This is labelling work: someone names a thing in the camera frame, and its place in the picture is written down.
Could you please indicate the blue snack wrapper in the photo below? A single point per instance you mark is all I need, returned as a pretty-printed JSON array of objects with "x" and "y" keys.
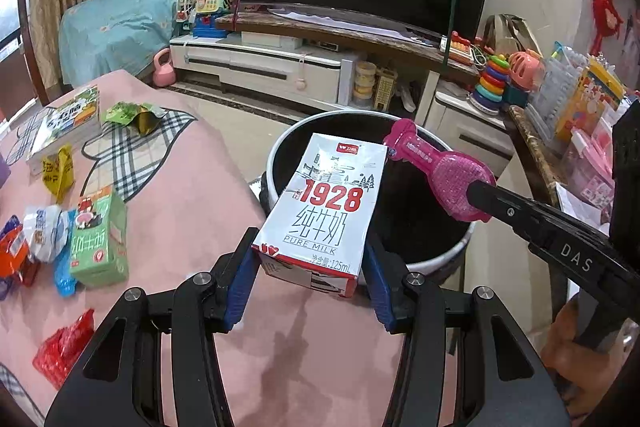
[{"x": 65, "y": 277}]

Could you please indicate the person's right hand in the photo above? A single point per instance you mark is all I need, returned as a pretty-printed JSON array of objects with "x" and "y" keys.
[{"x": 562, "y": 347}]

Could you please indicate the pink toy pack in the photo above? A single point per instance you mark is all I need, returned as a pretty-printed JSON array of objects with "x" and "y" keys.
[{"x": 592, "y": 167}]

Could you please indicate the green snack wrapper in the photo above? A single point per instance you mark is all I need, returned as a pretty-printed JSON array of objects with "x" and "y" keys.
[{"x": 125, "y": 113}]

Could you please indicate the pink kettlebell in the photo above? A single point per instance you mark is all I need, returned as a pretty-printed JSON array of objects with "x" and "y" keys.
[{"x": 163, "y": 72}]

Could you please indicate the clear plastic package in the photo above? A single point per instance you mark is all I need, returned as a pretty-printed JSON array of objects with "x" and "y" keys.
[{"x": 555, "y": 92}]

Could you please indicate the white milk carton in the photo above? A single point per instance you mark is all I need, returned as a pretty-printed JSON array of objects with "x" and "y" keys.
[{"x": 320, "y": 217}]

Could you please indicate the window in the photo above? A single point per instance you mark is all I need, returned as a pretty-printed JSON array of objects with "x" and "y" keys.
[{"x": 9, "y": 7}]

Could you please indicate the brown wooden shelf board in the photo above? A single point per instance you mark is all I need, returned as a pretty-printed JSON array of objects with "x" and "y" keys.
[{"x": 350, "y": 38}]

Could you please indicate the toy cash register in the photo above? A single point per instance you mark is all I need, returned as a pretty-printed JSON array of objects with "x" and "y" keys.
[{"x": 207, "y": 7}]

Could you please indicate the yellow card box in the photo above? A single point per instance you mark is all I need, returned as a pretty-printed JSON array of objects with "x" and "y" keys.
[{"x": 595, "y": 102}]

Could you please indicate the pink toy ball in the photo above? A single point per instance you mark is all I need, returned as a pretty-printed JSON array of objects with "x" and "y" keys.
[{"x": 525, "y": 69}]

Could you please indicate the blue cloth-covered furniture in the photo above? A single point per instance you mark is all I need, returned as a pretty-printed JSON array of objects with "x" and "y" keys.
[{"x": 115, "y": 27}]

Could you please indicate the pink plastic bone toy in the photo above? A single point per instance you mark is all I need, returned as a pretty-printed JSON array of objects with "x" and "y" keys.
[{"x": 450, "y": 177}]

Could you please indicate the red snack wrapper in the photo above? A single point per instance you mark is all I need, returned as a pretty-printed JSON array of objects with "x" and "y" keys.
[{"x": 65, "y": 349}]

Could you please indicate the white set-top box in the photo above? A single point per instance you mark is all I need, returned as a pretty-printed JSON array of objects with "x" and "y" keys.
[{"x": 272, "y": 39}]

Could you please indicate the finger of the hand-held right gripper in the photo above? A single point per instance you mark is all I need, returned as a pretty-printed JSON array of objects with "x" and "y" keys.
[
  {"x": 500, "y": 207},
  {"x": 565, "y": 219}
]

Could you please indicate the white bowl black inside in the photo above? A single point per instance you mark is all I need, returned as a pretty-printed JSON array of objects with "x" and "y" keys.
[{"x": 415, "y": 237}]

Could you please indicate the beige bag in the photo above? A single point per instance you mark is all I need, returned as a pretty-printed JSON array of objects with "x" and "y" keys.
[{"x": 507, "y": 32}]

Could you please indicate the yellow toy calculator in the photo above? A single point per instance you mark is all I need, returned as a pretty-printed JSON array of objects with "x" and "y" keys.
[{"x": 385, "y": 89}]

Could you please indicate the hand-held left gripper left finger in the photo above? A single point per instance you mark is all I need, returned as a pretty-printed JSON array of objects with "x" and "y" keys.
[{"x": 240, "y": 282}]

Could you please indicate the pink plaid-patch tablecloth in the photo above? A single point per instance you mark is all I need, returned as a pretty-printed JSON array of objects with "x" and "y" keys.
[{"x": 190, "y": 217}]

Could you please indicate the stacked yellow jars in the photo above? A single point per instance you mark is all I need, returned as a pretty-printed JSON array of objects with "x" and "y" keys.
[{"x": 363, "y": 79}]

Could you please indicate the orange snack wrapper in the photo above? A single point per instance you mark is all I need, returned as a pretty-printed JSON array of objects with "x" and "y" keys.
[{"x": 12, "y": 252}]

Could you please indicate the children's picture book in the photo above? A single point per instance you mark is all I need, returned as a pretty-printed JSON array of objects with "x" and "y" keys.
[{"x": 65, "y": 122}]

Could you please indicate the white TV cabinet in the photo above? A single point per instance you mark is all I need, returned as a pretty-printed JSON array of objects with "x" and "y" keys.
[{"x": 260, "y": 67}]

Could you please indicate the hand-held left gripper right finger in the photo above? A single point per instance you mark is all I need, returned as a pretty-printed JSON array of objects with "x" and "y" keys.
[{"x": 382, "y": 292}]

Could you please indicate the green milk carton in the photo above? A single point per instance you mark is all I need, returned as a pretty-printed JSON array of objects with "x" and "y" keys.
[{"x": 97, "y": 242}]

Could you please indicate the white and blue wrapper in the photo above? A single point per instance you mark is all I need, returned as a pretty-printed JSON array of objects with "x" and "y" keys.
[{"x": 45, "y": 234}]

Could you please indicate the yellow snack wrapper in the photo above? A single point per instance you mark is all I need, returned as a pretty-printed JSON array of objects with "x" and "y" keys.
[{"x": 59, "y": 174}]

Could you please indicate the marble side counter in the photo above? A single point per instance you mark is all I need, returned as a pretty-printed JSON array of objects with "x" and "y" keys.
[{"x": 537, "y": 152}]

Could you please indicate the white side cabinet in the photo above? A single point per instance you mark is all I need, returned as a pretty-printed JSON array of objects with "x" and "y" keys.
[{"x": 470, "y": 127}]

